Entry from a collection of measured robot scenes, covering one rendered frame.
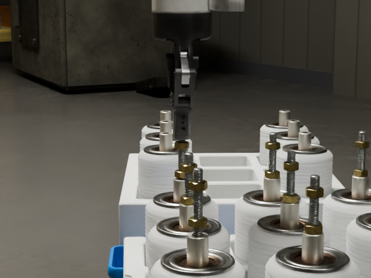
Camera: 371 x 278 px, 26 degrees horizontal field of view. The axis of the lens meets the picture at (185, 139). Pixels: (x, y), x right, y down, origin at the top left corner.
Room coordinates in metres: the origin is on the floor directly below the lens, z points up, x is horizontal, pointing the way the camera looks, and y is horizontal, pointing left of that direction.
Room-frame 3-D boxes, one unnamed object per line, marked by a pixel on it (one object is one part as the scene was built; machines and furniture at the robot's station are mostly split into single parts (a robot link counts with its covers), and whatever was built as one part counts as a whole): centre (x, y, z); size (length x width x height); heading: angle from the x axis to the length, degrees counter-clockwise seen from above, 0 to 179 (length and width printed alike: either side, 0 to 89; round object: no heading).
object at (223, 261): (0.78, -0.01, 0.25); 0.08 x 0.08 x 0.01
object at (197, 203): (0.78, -0.01, 0.31); 0.01 x 0.01 x 0.08
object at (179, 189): (1.01, 0.00, 0.26); 0.02 x 0.02 x 0.03
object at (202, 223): (0.78, -0.01, 0.29); 0.02 x 0.02 x 0.01; 71
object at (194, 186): (0.78, -0.01, 0.33); 0.02 x 0.02 x 0.01; 71
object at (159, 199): (1.01, 0.00, 0.25); 0.08 x 0.08 x 0.01
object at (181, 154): (1.01, 0.00, 0.30); 0.01 x 0.01 x 0.08
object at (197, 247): (0.78, -0.01, 0.26); 0.02 x 0.02 x 0.03
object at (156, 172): (1.33, 0.03, 0.16); 0.10 x 0.10 x 0.18
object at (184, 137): (1.01, 0.00, 0.35); 0.02 x 0.01 x 0.04; 95
